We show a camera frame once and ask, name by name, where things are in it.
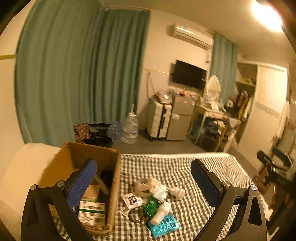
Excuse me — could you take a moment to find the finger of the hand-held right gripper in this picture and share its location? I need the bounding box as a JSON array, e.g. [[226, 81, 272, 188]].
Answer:
[[272, 147, 293, 167], [257, 151, 281, 171]]

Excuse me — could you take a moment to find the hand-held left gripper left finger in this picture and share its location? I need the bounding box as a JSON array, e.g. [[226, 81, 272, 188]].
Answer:
[[21, 158, 97, 241]]

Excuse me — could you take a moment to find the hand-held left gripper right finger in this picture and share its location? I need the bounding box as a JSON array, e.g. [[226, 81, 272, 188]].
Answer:
[[190, 159, 270, 241]]

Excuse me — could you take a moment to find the yellow medicine box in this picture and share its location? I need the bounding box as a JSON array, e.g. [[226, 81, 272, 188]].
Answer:
[[82, 184, 101, 203]]

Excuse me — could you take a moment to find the green and white medicine box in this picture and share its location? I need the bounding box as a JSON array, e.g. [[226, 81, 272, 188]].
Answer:
[[78, 201, 106, 226]]

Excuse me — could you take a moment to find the brown cardboard box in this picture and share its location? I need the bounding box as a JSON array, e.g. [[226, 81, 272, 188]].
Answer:
[[38, 142, 121, 237]]

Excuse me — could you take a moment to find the white plastic bag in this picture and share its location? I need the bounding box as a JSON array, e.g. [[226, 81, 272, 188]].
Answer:
[[149, 178, 169, 200]]

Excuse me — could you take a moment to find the white tape roll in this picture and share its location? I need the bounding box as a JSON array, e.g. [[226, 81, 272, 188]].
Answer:
[[134, 178, 153, 197]]

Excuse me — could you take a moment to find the green sachet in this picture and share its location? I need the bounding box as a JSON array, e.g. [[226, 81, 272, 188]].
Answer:
[[142, 196, 160, 217]]

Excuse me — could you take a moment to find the small wooden stool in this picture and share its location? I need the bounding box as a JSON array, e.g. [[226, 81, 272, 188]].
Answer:
[[253, 166, 275, 193]]

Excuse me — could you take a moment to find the grey checked bed sheet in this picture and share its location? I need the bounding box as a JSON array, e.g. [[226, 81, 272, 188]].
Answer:
[[46, 153, 269, 241]]

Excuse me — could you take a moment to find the crumpled white tissue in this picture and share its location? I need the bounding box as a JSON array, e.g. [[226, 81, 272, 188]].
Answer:
[[170, 187, 186, 201]]

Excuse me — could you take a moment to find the white louvred wardrobe door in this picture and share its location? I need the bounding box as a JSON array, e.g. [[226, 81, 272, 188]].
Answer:
[[238, 65, 289, 163]]

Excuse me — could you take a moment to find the wooden chair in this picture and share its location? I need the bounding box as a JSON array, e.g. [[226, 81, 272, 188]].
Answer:
[[209, 116, 241, 152]]

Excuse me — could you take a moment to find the black bag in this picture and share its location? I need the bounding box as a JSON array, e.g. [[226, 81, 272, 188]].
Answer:
[[82, 123, 114, 147]]

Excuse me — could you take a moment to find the patterned brown bag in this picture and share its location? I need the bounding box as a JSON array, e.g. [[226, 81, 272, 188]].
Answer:
[[73, 123, 90, 143]]

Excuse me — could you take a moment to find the white square-code card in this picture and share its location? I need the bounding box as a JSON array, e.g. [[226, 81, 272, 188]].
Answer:
[[122, 193, 144, 207]]

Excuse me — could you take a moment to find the small clear water bottle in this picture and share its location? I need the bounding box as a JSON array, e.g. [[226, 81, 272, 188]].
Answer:
[[107, 122, 123, 142]]

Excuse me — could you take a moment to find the teal blister pack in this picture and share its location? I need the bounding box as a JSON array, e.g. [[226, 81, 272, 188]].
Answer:
[[147, 214, 180, 237]]

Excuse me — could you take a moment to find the grey mini fridge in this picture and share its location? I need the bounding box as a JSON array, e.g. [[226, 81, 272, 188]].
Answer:
[[165, 95, 196, 141]]

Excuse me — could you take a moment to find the cream dressing table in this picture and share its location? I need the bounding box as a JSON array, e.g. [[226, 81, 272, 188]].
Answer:
[[188, 102, 229, 145]]

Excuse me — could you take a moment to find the large clear water bottle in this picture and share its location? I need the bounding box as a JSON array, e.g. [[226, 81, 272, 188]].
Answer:
[[121, 104, 139, 144]]

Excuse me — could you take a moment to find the white suitcase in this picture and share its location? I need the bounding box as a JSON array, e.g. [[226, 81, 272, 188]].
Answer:
[[146, 100, 173, 142]]

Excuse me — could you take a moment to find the oval white-framed mirror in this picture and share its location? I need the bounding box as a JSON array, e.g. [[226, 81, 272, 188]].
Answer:
[[203, 75, 220, 102]]

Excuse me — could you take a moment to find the clear plastic bag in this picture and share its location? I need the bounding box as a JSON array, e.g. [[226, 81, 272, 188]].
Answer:
[[154, 89, 174, 103]]

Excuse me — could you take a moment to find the narrow green curtain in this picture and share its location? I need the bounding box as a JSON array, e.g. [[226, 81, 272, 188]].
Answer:
[[209, 34, 238, 102]]

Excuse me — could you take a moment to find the wide green curtain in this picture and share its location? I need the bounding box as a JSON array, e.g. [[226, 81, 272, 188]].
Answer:
[[14, 0, 151, 146]]

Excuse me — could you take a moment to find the ceiling light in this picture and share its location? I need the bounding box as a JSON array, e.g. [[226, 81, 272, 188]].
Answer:
[[251, 0, 284, 32]]

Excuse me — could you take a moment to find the white air conditioner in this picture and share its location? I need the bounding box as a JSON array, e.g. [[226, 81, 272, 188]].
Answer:
[[171, 22, 214, 49]]

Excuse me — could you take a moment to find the dark bead bracelet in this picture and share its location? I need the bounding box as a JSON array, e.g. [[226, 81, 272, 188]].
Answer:
[[128, 209, 145, 223]]

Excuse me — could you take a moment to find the black wall television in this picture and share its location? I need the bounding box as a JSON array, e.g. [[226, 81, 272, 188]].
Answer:
[[171, 60, 208, 90]]

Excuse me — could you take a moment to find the wall cable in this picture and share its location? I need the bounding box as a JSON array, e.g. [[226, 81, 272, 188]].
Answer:
[[147, 72, 158, 100]]

